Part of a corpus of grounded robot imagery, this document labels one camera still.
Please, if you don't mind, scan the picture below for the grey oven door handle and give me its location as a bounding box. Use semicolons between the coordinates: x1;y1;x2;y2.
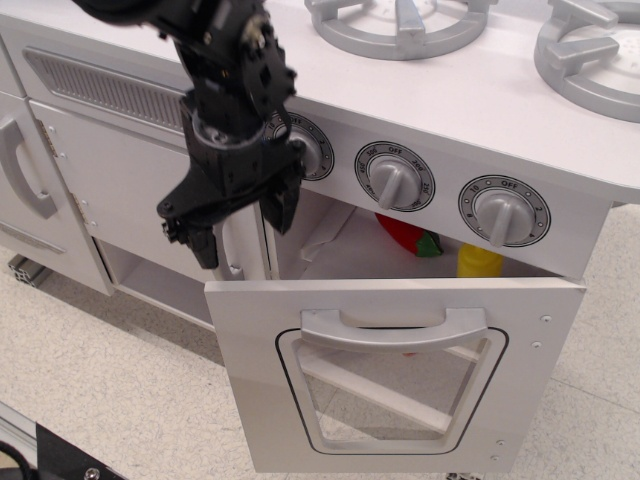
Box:
301;308;488;354

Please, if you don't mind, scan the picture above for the grey control knob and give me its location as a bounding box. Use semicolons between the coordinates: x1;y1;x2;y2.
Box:
458;175;551;248
264;112;335;181
354;141;436;212

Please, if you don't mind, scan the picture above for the grey centre burner grate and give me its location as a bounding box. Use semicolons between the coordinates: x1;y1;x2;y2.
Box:
304;1;495;61

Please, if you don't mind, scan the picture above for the red toy pepper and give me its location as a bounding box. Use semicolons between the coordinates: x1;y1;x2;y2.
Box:
375;213;444;258

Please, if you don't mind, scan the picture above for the yellow toy bottle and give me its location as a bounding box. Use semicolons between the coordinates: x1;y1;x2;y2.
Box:
456;244;503;278

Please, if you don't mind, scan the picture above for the grey right burner grate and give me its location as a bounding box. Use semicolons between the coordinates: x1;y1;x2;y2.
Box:
534;1;639;123

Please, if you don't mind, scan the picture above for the grey cabinet door handle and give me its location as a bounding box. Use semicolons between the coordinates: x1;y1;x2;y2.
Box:
0;118;59;219

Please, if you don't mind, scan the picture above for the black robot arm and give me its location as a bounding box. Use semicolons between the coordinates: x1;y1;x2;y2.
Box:
78;1;306;269

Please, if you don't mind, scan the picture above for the white toy oven door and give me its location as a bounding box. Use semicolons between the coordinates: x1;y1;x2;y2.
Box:
205;277;584;473

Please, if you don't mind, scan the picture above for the white toy kitchen stove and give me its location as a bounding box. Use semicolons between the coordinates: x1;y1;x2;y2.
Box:
1;1;639;327

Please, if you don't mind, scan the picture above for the black cable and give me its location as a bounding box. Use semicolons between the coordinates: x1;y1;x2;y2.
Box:
0;439;36;480

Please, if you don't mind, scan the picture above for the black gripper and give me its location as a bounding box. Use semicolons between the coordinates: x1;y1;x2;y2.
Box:
157;99;304;269

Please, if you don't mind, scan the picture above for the grey left control knob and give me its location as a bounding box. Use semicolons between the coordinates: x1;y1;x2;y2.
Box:
264;112;335;181

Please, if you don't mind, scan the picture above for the grey middle control knob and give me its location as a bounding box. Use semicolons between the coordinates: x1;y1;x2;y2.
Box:
354;141;436;212

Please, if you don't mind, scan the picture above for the aluminium frame rail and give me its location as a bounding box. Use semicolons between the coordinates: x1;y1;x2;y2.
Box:
8;255;51;288

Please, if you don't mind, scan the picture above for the grey vent grille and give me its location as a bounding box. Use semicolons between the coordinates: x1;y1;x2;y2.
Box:
23;48;183;132

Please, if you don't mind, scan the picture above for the grey right control knob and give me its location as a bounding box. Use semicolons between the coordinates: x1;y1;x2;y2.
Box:
458;175;551;248

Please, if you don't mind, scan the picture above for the white left cabinet door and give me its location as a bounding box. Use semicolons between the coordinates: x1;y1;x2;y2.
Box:
1;93;113;295

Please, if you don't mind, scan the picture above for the grey burner grate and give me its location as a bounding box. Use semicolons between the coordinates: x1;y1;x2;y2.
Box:
534;1;639;123
304;1;495;61

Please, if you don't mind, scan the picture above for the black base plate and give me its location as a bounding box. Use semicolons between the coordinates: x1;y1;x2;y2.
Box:
36;424;124;480

